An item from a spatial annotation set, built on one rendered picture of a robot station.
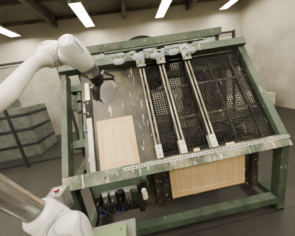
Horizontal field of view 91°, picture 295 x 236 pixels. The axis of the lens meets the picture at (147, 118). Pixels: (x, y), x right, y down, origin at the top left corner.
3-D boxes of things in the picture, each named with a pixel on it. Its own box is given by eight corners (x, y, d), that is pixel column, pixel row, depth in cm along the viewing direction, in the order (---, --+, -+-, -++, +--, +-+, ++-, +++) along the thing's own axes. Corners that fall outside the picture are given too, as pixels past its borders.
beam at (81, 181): (68, 191, 136) (61, 193, 125) (67, 177, 139) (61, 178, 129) (283, 145, 150) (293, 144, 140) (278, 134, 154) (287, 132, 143)
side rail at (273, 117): (270, 136, 153) (280, 134, 143) (232, 53, 186) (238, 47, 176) (277, 135, 154) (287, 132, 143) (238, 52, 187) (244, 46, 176)
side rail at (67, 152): (68, 177, 139) (61, 178, 129) (65, 80, 173) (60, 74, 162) (74, 176, 140) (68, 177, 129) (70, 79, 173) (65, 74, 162)
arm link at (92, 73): (97, 61, 73) (103, 69, 78) (85, 57, 76) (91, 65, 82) (87, 74, 71) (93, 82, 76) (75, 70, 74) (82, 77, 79)
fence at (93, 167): (92, 172, 135) (90, 173, 132) (85, 84, 164) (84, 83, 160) (97, 171, 136) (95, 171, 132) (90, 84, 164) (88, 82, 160)
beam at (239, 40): (62, 77, 167) (57, 72, 157) (62, 70, 170) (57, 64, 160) (241, 48, 181) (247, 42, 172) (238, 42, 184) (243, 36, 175)
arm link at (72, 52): (99, 58, 73) (80, 55, 78) (79, 30, 60) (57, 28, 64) (88, 75, 70) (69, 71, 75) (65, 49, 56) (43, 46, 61)
